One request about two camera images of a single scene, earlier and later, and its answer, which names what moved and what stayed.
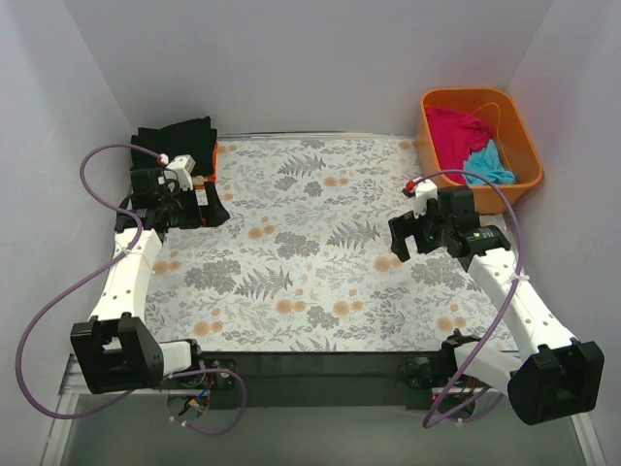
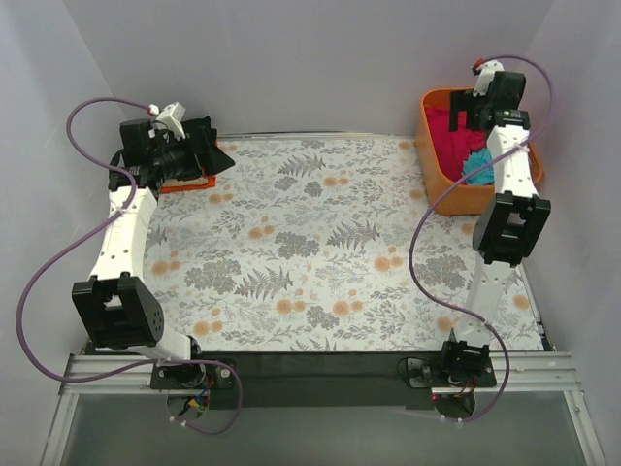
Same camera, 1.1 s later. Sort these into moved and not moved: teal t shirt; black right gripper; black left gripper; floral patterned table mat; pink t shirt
Moved: black right gripper; black left gripper
Not moved: floral patterned table mat; teal t shirt; pink t shirt
